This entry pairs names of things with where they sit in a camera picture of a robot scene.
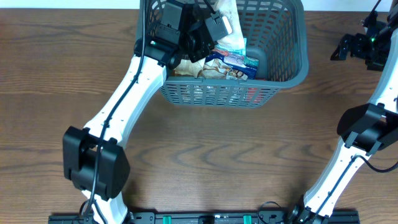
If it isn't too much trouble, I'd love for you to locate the large plain beige pouch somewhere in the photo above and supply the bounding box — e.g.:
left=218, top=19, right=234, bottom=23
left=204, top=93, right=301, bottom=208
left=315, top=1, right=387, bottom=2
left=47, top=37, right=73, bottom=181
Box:
left=215, top=0, right=246, bottom=50

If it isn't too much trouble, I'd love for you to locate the PanTree beige pouch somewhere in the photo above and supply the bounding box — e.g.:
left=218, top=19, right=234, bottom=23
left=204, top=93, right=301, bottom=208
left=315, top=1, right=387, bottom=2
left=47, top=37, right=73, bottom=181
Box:
left=172, top=58, right=249, bottom=81

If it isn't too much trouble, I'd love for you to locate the small light blue packet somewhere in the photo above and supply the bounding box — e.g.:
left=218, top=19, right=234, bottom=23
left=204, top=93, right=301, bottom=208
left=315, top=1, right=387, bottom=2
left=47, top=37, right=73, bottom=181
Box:
left=215, top=38, right=247, bottom=56

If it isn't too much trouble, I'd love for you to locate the blue tissue multipack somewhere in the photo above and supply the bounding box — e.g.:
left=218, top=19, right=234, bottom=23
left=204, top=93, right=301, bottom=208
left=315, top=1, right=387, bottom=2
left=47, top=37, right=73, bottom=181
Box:
left=205, top=50, right=259, bottom=80

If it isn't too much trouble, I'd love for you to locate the orange pasta package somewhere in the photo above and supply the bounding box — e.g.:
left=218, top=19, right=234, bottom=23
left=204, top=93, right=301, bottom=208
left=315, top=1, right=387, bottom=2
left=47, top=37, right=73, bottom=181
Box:
left=177, top=78, right=268, bottom=105

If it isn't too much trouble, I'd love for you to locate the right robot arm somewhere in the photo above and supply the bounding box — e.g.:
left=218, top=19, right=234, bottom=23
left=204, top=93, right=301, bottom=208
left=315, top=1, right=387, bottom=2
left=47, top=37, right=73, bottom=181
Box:
left=287, top=4, right=397, bottom=223

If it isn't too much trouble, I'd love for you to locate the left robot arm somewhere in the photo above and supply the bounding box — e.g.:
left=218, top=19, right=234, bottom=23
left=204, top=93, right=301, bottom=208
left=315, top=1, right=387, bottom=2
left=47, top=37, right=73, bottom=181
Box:
left=62, top=1, right=232, bottom=223

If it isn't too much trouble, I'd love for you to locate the grey plastic basket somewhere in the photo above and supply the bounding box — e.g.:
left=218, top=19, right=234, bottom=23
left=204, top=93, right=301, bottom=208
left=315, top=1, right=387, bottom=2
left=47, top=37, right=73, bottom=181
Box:
left=135, top=0, right=308, bottom=108

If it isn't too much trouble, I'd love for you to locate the right black cable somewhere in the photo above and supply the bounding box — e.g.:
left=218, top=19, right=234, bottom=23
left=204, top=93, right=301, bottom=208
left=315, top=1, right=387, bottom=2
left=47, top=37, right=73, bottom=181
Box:
left=354, top=154, right=398, bottom=174

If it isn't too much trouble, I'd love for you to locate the black cable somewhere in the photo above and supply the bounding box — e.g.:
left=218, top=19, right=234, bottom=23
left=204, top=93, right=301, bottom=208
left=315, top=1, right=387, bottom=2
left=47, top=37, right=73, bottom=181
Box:
left=79, top=0, right=149, bottom=224
left=354, top=154, right=398, bottom=174

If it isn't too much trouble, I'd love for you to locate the left black cable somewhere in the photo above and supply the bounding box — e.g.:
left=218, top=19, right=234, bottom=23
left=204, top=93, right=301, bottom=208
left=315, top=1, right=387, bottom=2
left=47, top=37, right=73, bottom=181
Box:
left=79, top=0, right=149, bottom=224

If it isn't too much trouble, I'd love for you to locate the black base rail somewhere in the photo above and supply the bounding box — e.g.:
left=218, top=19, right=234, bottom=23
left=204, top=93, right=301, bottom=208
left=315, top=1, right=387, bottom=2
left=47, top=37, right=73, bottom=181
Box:
left=48, top=210, right=361, bottom=224

